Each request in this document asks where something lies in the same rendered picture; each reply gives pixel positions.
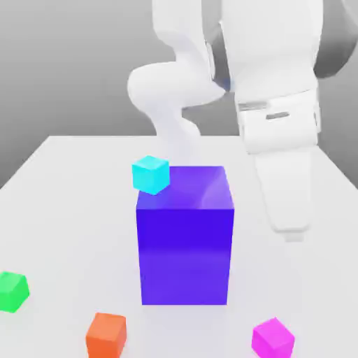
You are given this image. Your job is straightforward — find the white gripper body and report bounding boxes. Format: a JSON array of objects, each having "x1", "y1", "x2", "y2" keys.
[{"x1": 252, "y1": 147, "x2": 316, "y2": 235}]

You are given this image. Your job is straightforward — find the small magenta cube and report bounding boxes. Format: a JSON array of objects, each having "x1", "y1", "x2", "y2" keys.
[{"x1": 250, "y1": 316, "x2": 296, "y2": 358}]

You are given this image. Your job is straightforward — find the small cyan cube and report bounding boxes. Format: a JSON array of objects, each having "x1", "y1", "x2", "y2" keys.
[{"x1": 131, "y1": 155, "x2": 171, "y2": 196}]

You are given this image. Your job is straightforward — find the small orange cube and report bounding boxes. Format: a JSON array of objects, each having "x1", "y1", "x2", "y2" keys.
[{"x1": 85, "y1": 312, "x2": 127, "y2": 358}]

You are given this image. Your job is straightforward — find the small green cube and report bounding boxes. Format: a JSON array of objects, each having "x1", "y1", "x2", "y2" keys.
[{"x1": 0, "y1": 270, "x2": 31, "y2": 314}]

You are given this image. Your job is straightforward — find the large purple box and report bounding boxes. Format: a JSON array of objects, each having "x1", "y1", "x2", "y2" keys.
[{"x1": 135, "y1": 165, "x2": 235, "y2": 306}]

